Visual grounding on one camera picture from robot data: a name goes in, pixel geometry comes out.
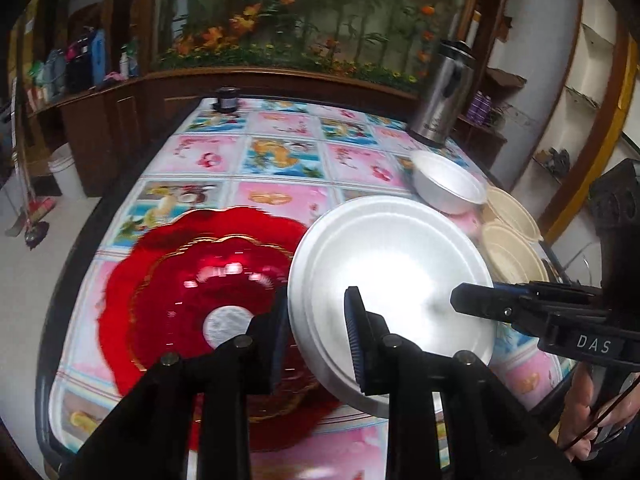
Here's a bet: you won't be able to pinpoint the beige plastic bowl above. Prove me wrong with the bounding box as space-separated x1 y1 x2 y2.
478 221 549 284
482 186 542 243

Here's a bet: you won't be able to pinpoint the white foam plate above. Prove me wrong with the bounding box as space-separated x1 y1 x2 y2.
288 195 497 418

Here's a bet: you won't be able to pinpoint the white foam bowl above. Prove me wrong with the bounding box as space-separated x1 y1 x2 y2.
410 151 487 214

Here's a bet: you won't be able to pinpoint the person's right hand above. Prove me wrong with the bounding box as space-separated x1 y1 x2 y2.
558 363 639 462

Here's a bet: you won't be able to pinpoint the red glass scalloped plate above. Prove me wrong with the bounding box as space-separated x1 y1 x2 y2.
96 206 346 453

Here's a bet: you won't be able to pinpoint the black mop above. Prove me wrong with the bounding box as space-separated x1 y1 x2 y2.
24 221 50 250

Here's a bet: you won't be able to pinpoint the purple spray cans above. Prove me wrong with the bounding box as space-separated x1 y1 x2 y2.
466 91 492 127

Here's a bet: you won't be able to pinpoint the broom with red bristles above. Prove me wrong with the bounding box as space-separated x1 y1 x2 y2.
10 77 55 233

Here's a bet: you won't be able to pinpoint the stainless steel thermos jug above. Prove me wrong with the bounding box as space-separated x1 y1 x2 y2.
407 40 475 146

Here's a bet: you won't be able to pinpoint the white plastic bucket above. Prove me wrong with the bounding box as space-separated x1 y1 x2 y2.
48 143 86 200

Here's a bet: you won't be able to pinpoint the brown wooden cabinet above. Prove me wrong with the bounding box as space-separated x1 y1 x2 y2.
29 66 509 198

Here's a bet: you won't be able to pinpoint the small black jar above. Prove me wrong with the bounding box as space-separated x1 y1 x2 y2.
213 86 240 114

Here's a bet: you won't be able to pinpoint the artificial flower display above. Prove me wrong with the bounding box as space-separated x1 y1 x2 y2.
154 0 464 93

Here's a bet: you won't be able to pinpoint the blue water jug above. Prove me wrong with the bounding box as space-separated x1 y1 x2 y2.
90 29 106 86

